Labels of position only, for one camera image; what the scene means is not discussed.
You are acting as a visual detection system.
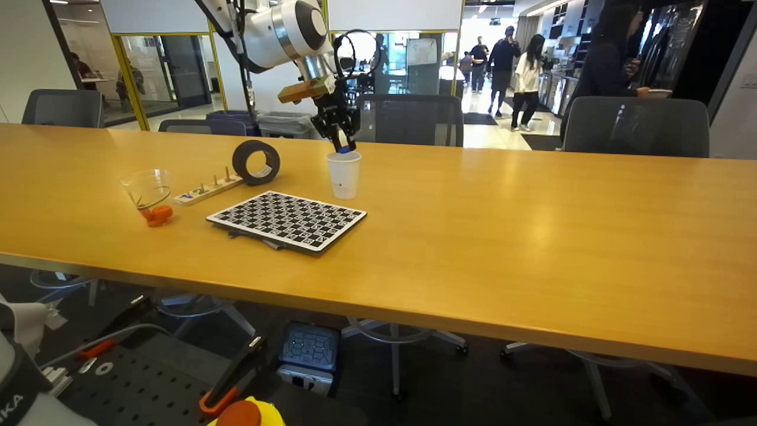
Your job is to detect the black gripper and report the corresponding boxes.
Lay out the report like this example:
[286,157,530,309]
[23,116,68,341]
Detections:
[311,87,364,157]

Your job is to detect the white paper cup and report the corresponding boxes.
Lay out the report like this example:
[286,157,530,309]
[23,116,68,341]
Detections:
[324,147,364,200]

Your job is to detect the dark grey office chair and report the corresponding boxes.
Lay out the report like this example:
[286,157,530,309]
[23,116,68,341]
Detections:
[561,95,714,159]
[20,87,107,131]
[156,109,319,142]
[349,93,468,150]

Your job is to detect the black tape roll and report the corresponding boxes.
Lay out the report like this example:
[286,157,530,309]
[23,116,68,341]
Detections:
[229,138,285,189]

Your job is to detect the checkered marker calibration board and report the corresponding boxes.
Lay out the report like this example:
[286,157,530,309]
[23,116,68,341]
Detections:
[203,189,369,255]

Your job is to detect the person in dark clothes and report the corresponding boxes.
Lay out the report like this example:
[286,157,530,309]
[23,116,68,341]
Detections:
[486,24,526,118]

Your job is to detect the person in white shirt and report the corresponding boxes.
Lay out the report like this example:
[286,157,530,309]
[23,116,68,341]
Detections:
[509,34,548,133]

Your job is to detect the clear plastic cup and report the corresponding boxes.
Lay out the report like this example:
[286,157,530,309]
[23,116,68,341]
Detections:
[118,165,177,229]

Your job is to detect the yellow framed glass partition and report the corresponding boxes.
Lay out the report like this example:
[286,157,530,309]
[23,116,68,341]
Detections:
[43,0,468,147]

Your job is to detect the black orange clamp tool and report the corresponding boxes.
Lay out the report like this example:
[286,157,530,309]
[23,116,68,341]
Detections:
[194,334,268,421]

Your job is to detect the person in dark coat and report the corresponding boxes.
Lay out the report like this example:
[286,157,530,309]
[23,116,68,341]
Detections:
[574,0,661,100]

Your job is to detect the yellow red emergency stop button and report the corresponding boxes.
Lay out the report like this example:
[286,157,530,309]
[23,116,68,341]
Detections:
[205,396,289,426]

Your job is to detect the black perforated plate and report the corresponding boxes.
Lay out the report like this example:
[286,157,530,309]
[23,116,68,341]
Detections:
[55,326,268,426]

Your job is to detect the small orange tool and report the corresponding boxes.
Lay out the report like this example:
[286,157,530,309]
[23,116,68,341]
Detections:
[77,337,118,365]

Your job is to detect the chair star base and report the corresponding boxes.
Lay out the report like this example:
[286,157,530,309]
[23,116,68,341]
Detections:
[499,338,714,426]

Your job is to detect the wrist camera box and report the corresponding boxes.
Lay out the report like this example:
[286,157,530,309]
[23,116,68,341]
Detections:
[278,76,339,107]

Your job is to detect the black camera cable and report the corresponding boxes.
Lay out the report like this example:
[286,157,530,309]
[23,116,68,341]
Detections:
[332,28,378,90]

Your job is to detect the black cable silver connector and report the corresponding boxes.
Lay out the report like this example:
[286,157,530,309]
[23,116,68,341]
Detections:
[194,0,268,138]

